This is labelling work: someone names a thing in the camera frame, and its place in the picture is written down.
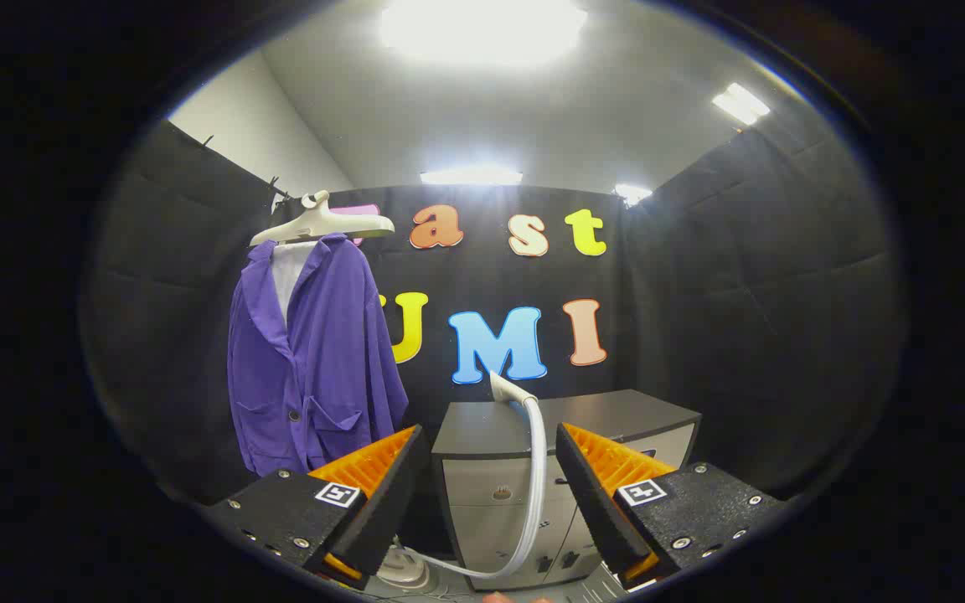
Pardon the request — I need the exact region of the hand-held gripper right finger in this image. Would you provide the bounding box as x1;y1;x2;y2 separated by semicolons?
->
555;422;787;591

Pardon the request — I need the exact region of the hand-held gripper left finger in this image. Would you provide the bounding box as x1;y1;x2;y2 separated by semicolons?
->
204;424;432;590

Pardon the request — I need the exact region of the purple corduroy jacket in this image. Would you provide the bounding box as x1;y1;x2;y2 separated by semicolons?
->
227;233;410;478

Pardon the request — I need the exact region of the cream plastic clothes hanger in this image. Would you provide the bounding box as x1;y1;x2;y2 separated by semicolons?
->
250;190;395;247

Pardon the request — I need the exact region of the grey drawer cabinet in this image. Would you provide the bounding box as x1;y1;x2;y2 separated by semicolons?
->
431;389;703;594

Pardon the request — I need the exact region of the long ceiling light strip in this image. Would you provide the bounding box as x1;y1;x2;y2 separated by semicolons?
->
420;167;524;186

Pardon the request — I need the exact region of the rectangular ceiling light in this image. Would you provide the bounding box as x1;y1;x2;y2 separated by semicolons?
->
711;82;771;126

